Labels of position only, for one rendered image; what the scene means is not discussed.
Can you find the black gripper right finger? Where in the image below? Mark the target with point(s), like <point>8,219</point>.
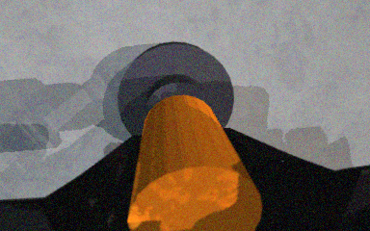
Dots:
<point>298,195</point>

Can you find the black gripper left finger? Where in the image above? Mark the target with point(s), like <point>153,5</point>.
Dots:
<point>97,200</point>

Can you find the orange knob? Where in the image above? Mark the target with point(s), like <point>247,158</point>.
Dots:
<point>188,175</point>

